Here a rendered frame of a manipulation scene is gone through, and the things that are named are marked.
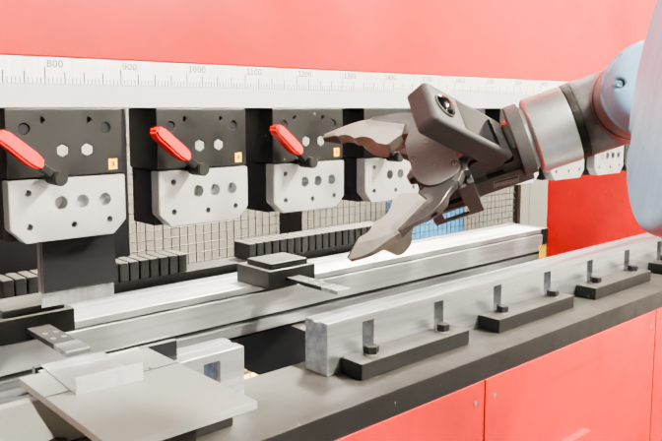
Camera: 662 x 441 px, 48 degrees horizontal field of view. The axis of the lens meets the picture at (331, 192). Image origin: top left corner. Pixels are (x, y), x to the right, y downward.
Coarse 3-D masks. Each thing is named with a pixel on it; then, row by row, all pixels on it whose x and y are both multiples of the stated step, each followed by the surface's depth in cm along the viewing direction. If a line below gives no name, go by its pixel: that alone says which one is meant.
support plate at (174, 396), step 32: (128, 352) 103; (32, 384) 91; (128, 384) 91; (160, 384) 91; (192, 384) 91; (64, 416) 83; (96, 416) 82; (128, 416) 82; (160, 416) 82; (192, 416) 82; (224, 416) 83
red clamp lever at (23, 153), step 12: (0, 132) 84; (0, 144) 84; (12, 144) 84; (24, 144) 85; (24, 156) 85; (36, 156) 86; (36, 168) 87; (48, 168) 88; (48, 180) 89; (60, 180) 88
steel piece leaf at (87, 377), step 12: (96, 360) 99; (108, 360) 99; (48, 372) 95; (60, 372) 95; (72, 372) 95; (84, 372) 95; (96, 372) 95; (108, 372) 90; (120, 372) 91; (132, 372) 92; (72, 384) 91; (84, 384) 88; (96, 384) 89; (108, 384) 90; (120, 384) 91
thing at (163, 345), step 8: (136, 344) 107; (144, 344) 108; (152, 344) 107; (160, 344) 107; (168, 344) 108; (176, 344) 109; (96, 352) 103; (104, 352) 104; (160, 352) 107; (168, 352) 108; (176, 352) 109; (56, 360) 100; (40, 368) 98
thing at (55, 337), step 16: (0, 304) 115; (16, 304) 115; (32, 304) 115; (64, 304) 120; (0, 320) 111; (16, 320) 112; (32, 320) 113; (48, 320) 115; (64, 320) 117; (0, 336) 110; (16, 336) 112; (32, 336) 111; (48, 336) 109; (64, 336) 109; (64, 352) 102; (80, 352) 103
